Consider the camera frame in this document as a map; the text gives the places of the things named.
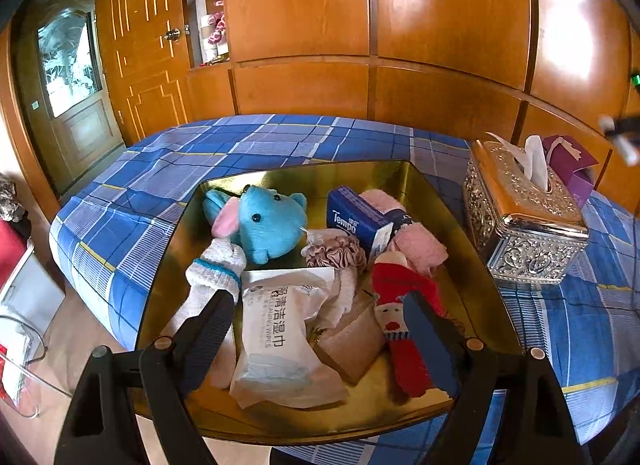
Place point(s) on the white wet wipes pack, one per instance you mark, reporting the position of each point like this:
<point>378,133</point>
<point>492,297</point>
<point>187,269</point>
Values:
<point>280,340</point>

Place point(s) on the blue tissue packet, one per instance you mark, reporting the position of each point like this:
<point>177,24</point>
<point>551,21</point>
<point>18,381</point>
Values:
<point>350,215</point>

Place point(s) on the white container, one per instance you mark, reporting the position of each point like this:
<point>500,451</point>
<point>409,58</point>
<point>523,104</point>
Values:
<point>206,27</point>

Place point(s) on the wooden door with gold lines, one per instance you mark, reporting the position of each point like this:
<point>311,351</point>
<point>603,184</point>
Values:
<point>145,70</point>

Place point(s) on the metal door knob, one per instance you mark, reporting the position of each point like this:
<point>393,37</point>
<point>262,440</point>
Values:
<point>172,35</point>

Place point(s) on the red sock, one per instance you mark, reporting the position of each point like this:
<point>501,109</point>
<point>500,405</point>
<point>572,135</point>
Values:
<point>400,290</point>

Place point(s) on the white blue-striped sock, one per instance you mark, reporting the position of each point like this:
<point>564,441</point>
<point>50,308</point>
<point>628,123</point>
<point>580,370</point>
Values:
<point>215,270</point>

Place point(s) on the white tissue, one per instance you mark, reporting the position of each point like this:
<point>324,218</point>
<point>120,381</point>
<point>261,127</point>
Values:
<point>537,165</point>

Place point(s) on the camouflage cloth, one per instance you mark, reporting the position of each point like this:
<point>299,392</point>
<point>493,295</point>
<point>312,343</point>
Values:
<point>10,195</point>

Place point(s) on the red bag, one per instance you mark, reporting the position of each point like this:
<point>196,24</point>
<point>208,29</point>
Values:
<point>10,255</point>

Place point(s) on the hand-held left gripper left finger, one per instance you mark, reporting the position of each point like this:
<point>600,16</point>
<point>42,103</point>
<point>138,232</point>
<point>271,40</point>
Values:
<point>210,325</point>

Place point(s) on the beige cloth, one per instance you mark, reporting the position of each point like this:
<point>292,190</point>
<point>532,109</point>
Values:
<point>350,345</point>

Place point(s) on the blue elephant plush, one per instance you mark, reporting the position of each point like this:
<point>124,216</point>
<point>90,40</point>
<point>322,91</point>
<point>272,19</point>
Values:
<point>270,225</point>

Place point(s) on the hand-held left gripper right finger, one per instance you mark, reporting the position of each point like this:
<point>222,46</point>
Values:
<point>430,345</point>

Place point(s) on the ornate metal tissue box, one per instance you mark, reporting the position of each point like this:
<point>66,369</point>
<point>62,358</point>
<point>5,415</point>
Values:
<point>525,245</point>

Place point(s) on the blue plaid bed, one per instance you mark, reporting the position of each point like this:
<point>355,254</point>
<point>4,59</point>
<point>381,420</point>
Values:
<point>280,145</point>

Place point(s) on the purple carton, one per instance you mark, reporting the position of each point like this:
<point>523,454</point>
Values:
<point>580,185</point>

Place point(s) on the wooden wardrobe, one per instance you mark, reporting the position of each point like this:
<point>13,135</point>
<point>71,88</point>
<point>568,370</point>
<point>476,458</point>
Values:
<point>450,20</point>

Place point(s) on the white storage box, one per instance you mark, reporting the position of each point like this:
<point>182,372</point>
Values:
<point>40,290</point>

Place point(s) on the clear acrylic stand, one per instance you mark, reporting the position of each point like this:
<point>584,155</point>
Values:
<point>20,345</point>

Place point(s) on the wooden door with glass pane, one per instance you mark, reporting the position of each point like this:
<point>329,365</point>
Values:
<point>85,130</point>

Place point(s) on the gold metal box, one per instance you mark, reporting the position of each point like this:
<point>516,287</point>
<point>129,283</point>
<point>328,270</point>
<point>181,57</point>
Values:
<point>440,225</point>

